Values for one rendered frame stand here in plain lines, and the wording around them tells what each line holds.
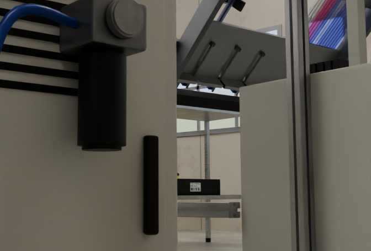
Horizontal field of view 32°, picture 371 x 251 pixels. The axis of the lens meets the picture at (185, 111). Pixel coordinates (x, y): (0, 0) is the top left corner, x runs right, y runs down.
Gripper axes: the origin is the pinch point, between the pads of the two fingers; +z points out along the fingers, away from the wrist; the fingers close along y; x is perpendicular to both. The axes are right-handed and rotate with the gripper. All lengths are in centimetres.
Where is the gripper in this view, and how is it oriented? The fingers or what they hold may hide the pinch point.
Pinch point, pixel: (230, 1)
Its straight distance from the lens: 191.5
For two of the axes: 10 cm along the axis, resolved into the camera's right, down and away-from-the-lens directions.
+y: 7.1, 1.3, 6.9
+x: -4.4, 8.5, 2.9
